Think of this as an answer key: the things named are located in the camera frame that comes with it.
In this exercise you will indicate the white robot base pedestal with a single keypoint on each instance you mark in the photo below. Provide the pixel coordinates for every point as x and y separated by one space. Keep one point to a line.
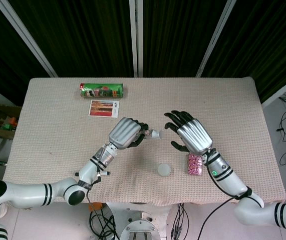
140 222

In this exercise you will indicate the orange picture postcard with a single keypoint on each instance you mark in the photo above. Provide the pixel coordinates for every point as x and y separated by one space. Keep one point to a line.
104 108

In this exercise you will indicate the green printed cylinder can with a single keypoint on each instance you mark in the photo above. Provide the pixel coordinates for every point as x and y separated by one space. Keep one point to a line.
101 90

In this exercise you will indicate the translucent white round cap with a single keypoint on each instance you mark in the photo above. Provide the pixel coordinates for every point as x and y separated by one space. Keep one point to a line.
164 170

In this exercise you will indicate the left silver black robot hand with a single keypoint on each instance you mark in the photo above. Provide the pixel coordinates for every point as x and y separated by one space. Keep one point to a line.
124 132

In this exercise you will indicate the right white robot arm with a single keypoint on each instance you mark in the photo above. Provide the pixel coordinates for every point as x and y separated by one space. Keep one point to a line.
229 181

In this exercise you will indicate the small orange block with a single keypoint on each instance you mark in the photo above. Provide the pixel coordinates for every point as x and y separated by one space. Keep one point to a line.
97 205

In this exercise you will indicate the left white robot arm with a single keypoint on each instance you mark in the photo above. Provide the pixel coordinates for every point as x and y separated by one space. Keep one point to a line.
27 192

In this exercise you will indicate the beige woven tablecloth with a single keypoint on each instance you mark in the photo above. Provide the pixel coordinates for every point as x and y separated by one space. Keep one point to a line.
57 140

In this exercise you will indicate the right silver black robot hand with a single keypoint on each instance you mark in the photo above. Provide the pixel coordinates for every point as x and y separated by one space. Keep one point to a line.
195 136

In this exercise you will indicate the pink patterned small box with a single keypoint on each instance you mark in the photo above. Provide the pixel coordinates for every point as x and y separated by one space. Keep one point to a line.
194 166

